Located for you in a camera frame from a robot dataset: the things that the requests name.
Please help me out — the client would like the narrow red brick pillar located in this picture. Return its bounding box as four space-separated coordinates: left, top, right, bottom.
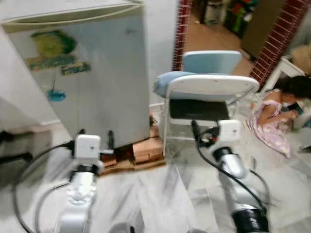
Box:
172 0 193 72

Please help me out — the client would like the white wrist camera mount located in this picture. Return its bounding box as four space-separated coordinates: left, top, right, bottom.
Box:
74 134 102 162
217 120 242 144

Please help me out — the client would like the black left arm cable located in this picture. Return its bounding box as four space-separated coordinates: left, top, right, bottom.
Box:
12 141 75 233

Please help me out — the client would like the black floor object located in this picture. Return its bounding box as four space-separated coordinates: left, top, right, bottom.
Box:
0 130 34 165

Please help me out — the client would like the child in pink dress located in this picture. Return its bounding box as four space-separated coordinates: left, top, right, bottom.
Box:
248 75 311 159

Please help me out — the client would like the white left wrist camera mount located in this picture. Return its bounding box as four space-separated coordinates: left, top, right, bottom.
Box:
74 134 102 162

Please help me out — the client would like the wide red brick wall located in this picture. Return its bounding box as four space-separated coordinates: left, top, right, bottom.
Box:
249 0 311 89

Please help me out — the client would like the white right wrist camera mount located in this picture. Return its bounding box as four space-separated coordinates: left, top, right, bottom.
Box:
217 120 242 144

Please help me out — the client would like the red brick fridge base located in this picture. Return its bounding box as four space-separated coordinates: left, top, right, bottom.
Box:
100 114 167 171

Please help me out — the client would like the brown wooden door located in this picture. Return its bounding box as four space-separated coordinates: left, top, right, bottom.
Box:
241 0 288 60

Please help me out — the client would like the brown cardboard box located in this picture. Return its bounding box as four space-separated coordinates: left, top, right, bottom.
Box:
292 45 311 74

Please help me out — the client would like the white chair with blue cushion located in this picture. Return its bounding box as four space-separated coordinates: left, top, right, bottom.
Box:
154 50 260 157

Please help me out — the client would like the grey robot foot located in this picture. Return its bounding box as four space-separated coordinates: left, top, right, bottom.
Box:
109 223 137 233

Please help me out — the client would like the grey fridge with green sticker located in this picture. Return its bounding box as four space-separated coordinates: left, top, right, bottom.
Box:
0 0 152 149

